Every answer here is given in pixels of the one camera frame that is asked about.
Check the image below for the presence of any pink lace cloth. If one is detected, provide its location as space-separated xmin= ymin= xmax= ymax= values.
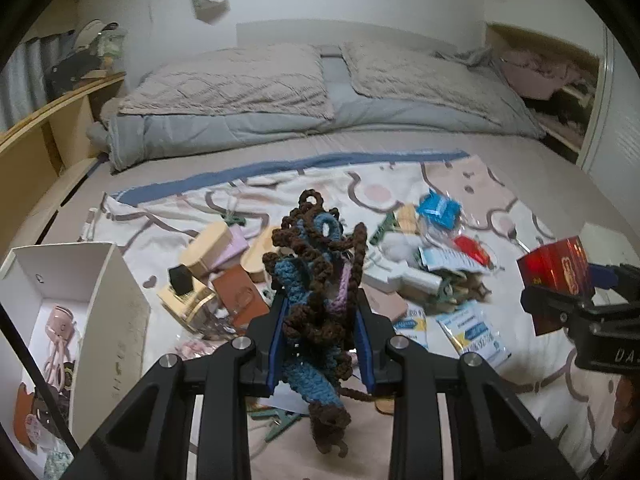
xmin=175 ymin=337 xmax=212 ymax=362

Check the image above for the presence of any small white mask packet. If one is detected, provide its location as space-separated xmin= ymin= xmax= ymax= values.
xmin=394 ymin=306 xmax=429 ymax=351

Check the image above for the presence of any white cap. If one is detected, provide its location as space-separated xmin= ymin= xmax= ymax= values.
xmin=75 ymin=19 xmax=121 ymax=46

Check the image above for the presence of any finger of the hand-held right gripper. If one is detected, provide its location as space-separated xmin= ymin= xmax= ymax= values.
xmin=586 ymin=261 xmax=640 ymax=306
xmin=520 ymin=285 xmax=598 ymax=329

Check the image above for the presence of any grey duvet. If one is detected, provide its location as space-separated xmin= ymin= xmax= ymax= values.
xmin=85 ymin=47 xmax=547 ymax=173

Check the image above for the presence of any brown leather case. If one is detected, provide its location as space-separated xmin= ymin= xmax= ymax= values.
xmin=13 ymin=381 xmax=45 ymax=450

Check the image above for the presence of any large white mask packet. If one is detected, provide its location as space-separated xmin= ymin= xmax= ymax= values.
xmin=434 ymin=301 xmax=512 ymax=367

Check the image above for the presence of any red box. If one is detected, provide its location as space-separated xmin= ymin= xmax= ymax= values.
xmin=516 ymin=236 xmax=595 ymax=337

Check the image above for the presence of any black cable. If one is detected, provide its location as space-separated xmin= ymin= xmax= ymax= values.
xmin=0 ymin=304 xmax=83 ymax=456

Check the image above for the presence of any light wooden box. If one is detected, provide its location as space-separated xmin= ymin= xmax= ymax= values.
xmin=179 ymin=221 xmax=235 ymax=282

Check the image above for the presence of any beige bed sheet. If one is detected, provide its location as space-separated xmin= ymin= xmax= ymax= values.
xmin=10 ymin=127 xmax=640 ymax=461

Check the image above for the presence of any wooden comb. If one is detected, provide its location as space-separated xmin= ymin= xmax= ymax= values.
xmin=240 ymin=224 xmax=287 ymax=285

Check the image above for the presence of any white plush toy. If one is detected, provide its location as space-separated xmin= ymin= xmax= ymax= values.
xmin=381 ymin=232 xmax=427 ymax=262

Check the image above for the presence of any white louvre door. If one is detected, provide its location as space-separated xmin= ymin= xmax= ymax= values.
xmin=575 ymin=25 xmax=640 ymax=196

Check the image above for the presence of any white shoe box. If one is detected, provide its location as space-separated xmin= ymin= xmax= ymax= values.
xmin=0 ymin=241 xmax=152 ymax=468

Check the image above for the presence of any person's right hand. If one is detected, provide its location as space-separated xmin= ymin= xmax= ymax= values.
xmin=611 ymin=375 xmax=640 ymax=435

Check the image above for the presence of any pale green cloth bundle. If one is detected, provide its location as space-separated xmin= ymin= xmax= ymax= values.
xmin=97 ymin=27 xmax=128 ymax=68

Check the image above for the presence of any beige quilted pillow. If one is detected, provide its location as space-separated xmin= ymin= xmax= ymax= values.
xmin=340 ymin=40 xmax=506 ymax=126
xmin=117 ymin=42 xmax=336 ymax=121

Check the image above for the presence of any pink square box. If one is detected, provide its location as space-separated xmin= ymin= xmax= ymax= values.
xmin=366 ymin=287 xmax=409 ymax=324

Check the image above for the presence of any dark clothes pile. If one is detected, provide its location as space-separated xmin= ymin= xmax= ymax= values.
xmin=522 ymin=92 xmax=593 ymax=136

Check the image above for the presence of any white headboard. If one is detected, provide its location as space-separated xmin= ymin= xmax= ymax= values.
xmin=235 ymin=20 xmax=458 ymax=56

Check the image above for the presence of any black ring box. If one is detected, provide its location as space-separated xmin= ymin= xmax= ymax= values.
xmin=168 ymin=265 xmax=194 ymax=296

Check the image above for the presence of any bear print blanket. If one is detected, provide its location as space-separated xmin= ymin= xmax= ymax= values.
xmin=75 ymin=147 xmax=623 ymax=480

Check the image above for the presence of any white plug adapter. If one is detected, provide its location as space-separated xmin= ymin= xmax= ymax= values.
xmin=364 ymin=254 xmax=407 ymax=292

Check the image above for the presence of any floral drawstring pouch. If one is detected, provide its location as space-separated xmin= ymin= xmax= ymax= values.
xmin=42 ymin=449 xmax=75 ymax=480

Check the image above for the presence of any blue brown crochet piece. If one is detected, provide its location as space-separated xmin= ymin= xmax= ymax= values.
xmin=261 ymin=189 xmax=373 ymax=456

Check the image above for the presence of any blue grey curtain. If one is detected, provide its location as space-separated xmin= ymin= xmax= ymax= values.
xmin=0 ymin=35 xmax=56 ymax=133

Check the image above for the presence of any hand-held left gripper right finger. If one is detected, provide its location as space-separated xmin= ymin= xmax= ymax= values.
xmin=351 ymin=290 xmax=583 ymax=480

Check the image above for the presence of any wooden bedside shelf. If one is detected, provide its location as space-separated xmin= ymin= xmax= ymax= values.
xmin=0 ymin=71 xmax=128 ymax=261

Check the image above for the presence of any brown leather wallet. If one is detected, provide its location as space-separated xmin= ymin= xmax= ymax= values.
xmin=211 ymin=264 xmax=269 ymax=332

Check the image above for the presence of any blue packet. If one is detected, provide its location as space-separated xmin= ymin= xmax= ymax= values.
xmin=416 ymin=190 xmax=462 ymax=232

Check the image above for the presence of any white tube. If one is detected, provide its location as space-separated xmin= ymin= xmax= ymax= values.
xmin=400 ymin=266 xmax=443 ymax=295

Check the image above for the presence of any black bag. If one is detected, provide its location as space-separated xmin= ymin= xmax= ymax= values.
xmin=44 ymin=52 xmax=108 ymax=101

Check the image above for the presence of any pink clothes pile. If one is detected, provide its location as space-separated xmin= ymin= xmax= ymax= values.
xmin=500 ymin=47 xmax=598 ymax=101

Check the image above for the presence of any white paper packet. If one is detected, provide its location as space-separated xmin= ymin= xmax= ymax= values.
xmin=419 ymin=247 xmax=493 ymax=276

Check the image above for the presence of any clear plastic bag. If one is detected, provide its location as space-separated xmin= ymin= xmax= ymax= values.
xmin=420 ymin=210 xmax=506 ymax=271

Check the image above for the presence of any pink flat box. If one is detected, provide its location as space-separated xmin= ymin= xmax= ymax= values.
xmin=220 ymin=229 xmax=250 ymax=271

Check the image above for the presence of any wooden closet shelf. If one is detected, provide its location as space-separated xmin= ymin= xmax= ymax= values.
xmin=484 ymin=21 xmax=601 ymax=153

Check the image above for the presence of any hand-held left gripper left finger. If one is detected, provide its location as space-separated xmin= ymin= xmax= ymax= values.
xmin=75 ymin=292 xmax=290 ymax=480

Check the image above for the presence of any pink eyelash curler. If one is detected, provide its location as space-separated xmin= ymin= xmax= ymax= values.
xmin=43 ymin=306 xmax=77 ymax=392

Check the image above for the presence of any red packet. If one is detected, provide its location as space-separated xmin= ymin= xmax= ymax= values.
xmin=451 ymin=234 xmax=495 ymax=267

